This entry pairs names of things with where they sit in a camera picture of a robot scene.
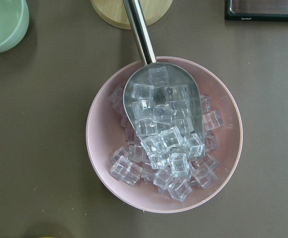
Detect pink bowl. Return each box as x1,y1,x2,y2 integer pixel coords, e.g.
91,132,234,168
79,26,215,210
86,56,243,213

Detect clear plastic ice cubes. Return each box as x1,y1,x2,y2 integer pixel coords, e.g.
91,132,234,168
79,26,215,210
110,63,223,202

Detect steel ice scoop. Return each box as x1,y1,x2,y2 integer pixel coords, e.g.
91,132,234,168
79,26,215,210
123,0,205,158

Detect round wooden stand base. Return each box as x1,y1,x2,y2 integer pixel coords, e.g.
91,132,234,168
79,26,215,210
90,0,173,30

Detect mint green bowl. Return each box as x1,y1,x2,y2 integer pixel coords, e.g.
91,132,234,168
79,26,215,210
0,0,29,53

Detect black framed tray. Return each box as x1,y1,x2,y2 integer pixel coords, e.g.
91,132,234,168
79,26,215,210
224,0,288,21

